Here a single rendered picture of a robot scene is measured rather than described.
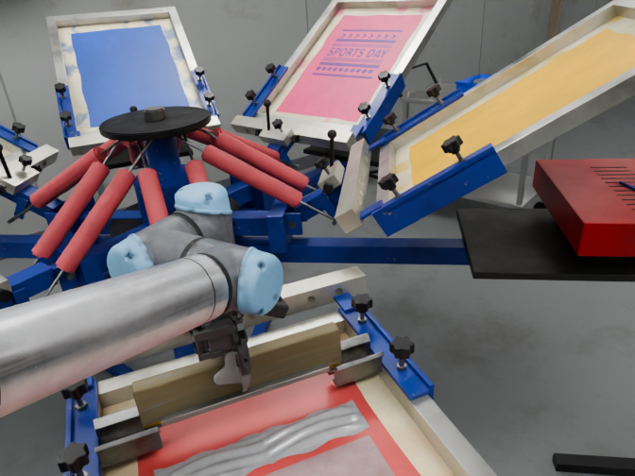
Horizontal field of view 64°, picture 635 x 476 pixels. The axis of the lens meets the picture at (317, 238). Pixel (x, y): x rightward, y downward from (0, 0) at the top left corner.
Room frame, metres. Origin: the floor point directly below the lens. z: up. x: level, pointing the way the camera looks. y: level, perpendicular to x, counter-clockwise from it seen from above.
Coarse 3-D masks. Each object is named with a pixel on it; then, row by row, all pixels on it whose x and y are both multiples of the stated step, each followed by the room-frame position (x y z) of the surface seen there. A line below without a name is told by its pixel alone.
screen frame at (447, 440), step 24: (336, 312) 0.93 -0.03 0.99; (264, 336) 0.86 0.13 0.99; (192, 360) 0.80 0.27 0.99; (120, 384) 0.75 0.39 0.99; (408, 408) 0.66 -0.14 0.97; (432, 408) 0.64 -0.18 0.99; (432, 432) 0.59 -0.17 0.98; (456, 432) 0.58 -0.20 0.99; (456, 456) 0.54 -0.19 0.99; (480, 456) 0.54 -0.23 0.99
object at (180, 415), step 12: (300, 372) 0.70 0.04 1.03; (312, 372) 0.70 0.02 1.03; (324, 372) 0.70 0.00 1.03; (264, 384) 0.67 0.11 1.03; (276, 384) 0.67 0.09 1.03; (228, 396) 0.65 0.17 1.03; (240, 396) 0.65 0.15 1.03; (252, 396) 0.66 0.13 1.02; (192, 408) 0.63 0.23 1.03; (204, 408) 0.63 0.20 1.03; (168, 420) 0.61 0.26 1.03
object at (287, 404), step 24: (312, 384) 0.75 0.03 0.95; (264, 408) 0.70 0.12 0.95; (288, 408) 0.69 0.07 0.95; (312, 408) 0.69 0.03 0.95; (360, 408) 0.68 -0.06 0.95; (384, 432) 0.62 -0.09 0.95; (288, 456) 0.59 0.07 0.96; (312, 456) 0.58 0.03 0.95; (336, 456) 0.58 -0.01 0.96; (360, 456) 0.58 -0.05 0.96; (384, 456) 0.58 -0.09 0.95
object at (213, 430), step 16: (240, 400) 0.72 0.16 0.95; (192, 416) 0.69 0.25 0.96; (208, 416) 0.68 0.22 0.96; (224, 416) 0.68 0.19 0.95; (240, 416) 0.68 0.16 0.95; (176, 432) 0.65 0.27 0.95; (192, 432) 0.65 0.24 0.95; (208, 432) 0.65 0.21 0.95; (224, 432) 0.65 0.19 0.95; (240, 432) 0.65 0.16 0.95; (256, 432) 0.64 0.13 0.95; (176, 448) 0.62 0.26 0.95; (192, 448) 0.62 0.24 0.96; (208, 448) 0.62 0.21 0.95; (144, 464) 0.59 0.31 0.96; (160, 464) 0.59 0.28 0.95
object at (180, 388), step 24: (288, 336) 0.72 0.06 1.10; (312, 336) 0.72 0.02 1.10; (336, 336) 0.73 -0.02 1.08; (216, 360) 0.67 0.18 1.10; (264, 360) 0.68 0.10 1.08; (288, 360) 0.70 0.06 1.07; (312, 360) 0.71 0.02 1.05; (336, 360) 0.73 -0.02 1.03; (144, 384) 0.62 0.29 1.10; (168, 384) 0.63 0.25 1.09; (192, 384) 0.64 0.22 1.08; (216, 384) 0.65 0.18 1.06; (240, 384) 0.66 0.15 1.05; (144, 408) 0.61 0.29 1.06; (168, 408) 0.62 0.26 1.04
